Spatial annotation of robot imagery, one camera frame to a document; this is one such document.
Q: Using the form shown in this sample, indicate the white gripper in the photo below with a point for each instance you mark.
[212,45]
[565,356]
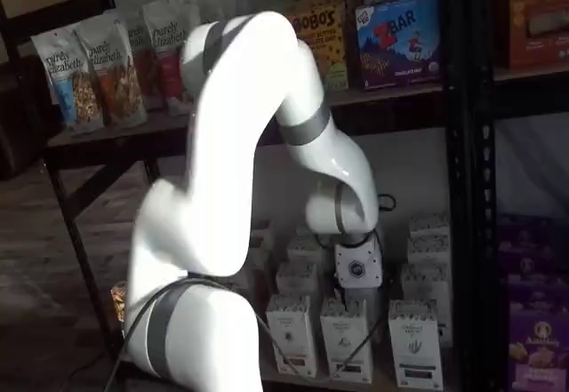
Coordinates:
[358,267]

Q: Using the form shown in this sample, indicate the white box green strip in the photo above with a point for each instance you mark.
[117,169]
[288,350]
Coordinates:
[429,225]
[413,347]
[427,249]
[424,281]

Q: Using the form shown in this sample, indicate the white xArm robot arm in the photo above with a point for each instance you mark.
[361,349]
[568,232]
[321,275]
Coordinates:
[231,143]

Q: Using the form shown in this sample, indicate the white box pink strip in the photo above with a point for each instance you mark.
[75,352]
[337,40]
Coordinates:
[344,343]

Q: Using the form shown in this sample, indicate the white box yellow strip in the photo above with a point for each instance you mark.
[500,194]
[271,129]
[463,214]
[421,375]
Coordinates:
[297,278]
[289,338]
[304,250]

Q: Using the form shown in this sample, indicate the black metal shelf rack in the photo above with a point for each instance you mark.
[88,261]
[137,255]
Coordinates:
[458,187]
[486,165]

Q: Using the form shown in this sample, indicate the purple Annie's snack box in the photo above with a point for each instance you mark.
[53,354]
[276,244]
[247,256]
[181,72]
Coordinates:
[533,252]
[538,303]
[540,361]

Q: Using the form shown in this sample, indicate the yellow Bobo's peanut butter box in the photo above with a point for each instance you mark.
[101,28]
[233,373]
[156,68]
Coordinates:
[322,50]

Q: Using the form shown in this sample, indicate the orange snack box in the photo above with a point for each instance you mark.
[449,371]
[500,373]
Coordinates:
[540,18]

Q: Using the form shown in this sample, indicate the red label granola pouch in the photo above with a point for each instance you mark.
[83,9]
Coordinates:
[169,54]

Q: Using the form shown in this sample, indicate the pale granola pouch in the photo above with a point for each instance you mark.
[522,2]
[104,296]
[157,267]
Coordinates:
[138,54]

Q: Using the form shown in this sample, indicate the orange label granola pouch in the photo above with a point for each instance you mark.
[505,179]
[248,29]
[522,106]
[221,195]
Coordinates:
[113,76]

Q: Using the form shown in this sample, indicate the blue label granola pouch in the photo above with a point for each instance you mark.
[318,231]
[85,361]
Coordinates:
[66,85]

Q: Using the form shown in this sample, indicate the black bulky object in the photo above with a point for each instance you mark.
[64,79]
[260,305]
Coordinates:
[20,121]

